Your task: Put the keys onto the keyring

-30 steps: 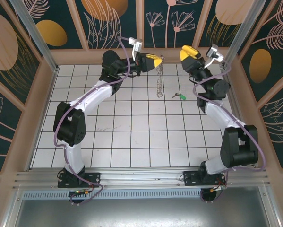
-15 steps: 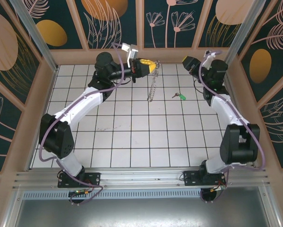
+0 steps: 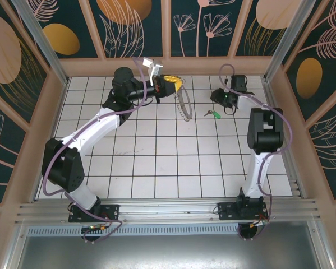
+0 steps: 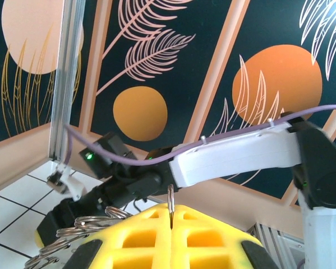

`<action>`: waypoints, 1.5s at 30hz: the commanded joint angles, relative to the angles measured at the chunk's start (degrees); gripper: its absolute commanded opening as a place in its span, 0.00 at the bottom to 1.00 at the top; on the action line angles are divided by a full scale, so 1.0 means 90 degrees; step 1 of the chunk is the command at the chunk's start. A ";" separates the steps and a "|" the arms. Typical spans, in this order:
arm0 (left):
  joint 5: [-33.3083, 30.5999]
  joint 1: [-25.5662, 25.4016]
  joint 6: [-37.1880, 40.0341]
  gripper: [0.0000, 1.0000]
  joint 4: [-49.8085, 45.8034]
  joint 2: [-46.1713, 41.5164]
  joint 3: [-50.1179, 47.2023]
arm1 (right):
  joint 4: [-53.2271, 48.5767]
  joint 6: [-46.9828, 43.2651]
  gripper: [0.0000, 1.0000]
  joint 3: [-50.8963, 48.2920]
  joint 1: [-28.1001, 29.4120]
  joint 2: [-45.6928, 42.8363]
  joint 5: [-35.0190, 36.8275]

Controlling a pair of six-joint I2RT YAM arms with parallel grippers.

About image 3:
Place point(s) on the key with green cap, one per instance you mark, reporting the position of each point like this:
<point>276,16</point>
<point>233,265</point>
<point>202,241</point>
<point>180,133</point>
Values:
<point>216,115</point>

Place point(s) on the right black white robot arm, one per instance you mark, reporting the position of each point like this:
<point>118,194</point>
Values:
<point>266,131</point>

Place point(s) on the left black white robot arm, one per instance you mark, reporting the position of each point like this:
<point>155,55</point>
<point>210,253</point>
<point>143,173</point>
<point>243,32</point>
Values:
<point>94,131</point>

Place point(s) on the galvanised steel sheet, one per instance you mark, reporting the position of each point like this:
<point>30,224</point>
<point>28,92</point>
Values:
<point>167,255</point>

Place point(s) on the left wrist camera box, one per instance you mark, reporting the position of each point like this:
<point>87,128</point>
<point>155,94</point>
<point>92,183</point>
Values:
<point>156,67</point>

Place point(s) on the aluminium corner post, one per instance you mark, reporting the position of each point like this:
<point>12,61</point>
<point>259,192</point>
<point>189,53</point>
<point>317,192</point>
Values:
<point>44,42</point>
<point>285,39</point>

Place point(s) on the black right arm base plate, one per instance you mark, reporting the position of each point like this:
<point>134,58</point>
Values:
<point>226,213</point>

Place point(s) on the aluminium mounting rail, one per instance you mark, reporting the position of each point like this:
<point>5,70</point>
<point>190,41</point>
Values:
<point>167,208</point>

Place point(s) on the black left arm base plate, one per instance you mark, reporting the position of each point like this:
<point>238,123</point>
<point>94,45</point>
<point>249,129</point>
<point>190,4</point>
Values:
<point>111,211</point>

